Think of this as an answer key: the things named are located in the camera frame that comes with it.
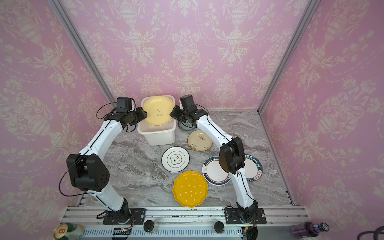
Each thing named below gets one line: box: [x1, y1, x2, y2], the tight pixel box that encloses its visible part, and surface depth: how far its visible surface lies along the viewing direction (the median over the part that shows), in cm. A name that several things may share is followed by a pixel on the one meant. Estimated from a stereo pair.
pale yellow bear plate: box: [142, 96, 175, 127], surface depth 91 cm
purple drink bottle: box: [291, 221, 330, 238], surface depth 62 cm
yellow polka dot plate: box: [172, 170, 209, 208], surface depth 83 cm
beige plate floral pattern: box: [187, 130, 214, 152], surface depth 102 cm
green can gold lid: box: [53, 222, 84, 240], surface depth 65 cm
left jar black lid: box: [143, 220, 155, 232], surface depth 65 cm
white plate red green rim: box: [202, 156, 231, 186], surface depth 88 cm
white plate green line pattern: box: [161, 146, 190, 173], surface depth 96 cm
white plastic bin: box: [137, 95, 177, 146], surface depth 91 cm
